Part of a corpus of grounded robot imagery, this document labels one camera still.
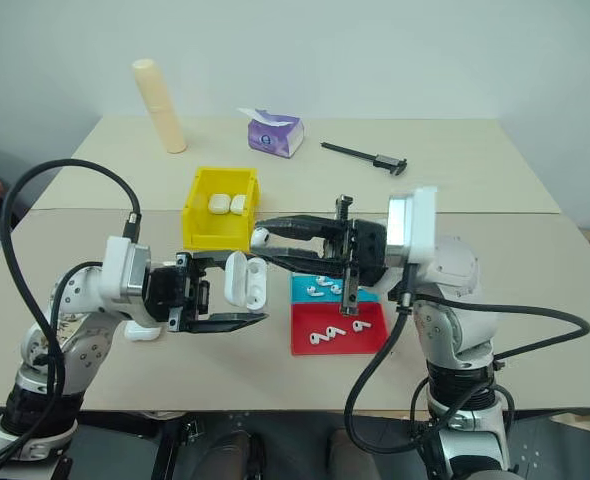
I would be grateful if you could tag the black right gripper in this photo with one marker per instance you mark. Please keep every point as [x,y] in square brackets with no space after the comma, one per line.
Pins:
[367,250]

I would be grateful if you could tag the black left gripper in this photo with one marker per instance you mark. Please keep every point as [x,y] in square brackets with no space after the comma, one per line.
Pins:
[167,292]

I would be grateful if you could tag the white earbud case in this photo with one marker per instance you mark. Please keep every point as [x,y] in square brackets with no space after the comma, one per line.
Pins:
[240,280]
[237,203]
[218,204]
[142,333]

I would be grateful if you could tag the white earbud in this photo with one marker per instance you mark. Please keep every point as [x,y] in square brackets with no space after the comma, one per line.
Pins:
[260,236]
[322,281]
[336,289]
[360,326]
[316,339]
[334,331]
[314,291]

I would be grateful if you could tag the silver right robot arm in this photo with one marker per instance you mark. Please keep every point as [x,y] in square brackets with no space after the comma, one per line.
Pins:
[455,320]

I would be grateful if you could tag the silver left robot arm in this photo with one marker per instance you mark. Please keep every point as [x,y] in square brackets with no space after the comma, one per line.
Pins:
[90,345]

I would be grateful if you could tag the yellow plastic bin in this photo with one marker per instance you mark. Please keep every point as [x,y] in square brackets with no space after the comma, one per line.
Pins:
[197,227]

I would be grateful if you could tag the closed white earbud case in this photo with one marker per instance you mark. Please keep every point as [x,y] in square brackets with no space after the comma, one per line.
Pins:
[142,333]
[237,203]
[218,204]

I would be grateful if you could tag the red and blue tray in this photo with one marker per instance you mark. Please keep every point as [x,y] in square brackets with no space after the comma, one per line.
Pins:
[340,342]

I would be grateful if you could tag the purple tissue pack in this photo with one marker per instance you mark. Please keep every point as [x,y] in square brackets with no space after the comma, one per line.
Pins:
[272,137]

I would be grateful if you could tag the black caliper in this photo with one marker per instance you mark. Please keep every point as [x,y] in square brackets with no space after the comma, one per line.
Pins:
[375,159]

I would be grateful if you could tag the beige cylinder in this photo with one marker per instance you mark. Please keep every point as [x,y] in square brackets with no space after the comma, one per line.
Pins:
[162,110]

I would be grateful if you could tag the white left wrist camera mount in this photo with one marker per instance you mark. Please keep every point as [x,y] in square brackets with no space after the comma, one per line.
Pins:
[115,267]

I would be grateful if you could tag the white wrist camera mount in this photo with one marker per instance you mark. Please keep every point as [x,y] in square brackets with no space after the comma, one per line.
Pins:
[115,267]
[420,225]

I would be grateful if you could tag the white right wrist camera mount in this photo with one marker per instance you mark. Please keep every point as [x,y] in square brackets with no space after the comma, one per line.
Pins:
[420,225]

